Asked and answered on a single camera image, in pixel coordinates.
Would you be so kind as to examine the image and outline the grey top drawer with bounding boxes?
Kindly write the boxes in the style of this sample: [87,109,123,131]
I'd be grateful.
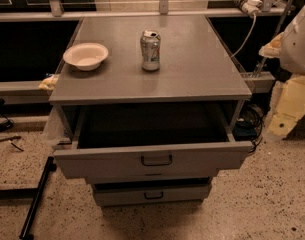
[54,102,251,182]

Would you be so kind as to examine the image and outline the grey drawer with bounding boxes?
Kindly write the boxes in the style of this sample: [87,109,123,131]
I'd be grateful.
[92,177,212,207]
[54,102,251,182]

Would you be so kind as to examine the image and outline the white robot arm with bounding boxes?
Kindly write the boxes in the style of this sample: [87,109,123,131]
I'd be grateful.
[259,5,305,138]

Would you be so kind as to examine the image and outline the grey metal drawer cabinet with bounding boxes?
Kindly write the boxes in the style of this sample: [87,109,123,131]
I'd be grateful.
[48,14,253,185]

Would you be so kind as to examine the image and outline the grey lower drawer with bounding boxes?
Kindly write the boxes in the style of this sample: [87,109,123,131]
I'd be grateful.
[92,177,212,207]

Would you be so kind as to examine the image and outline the white power strip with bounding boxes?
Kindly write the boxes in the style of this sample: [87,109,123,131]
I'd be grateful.
[232,0,262,16]

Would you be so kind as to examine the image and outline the silver soda can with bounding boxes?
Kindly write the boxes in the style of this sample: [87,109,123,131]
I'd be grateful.
[140,30,161,71]

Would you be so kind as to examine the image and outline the white paper bowl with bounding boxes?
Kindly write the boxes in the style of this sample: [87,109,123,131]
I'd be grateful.
[63,43,109,71]

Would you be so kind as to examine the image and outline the yellow crumpled cloth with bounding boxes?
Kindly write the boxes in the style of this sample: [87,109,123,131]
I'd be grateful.
[39,74,59,91]

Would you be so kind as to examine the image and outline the black metal floor stand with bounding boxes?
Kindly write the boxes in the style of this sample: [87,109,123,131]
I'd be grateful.
[0,157,57,240]

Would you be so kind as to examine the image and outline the white power cable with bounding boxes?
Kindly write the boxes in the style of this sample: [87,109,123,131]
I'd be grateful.
[229,13,258,59]

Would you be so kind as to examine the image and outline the black cable bundle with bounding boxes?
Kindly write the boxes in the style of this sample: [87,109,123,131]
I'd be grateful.
[234,104,266,155]

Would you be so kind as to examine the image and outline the grey metal shelf rail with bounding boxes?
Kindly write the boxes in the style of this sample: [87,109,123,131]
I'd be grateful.
[0,0,294,22]

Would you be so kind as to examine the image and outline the black cables on floor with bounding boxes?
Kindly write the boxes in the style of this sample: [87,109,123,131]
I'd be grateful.
[0,98,25,166]

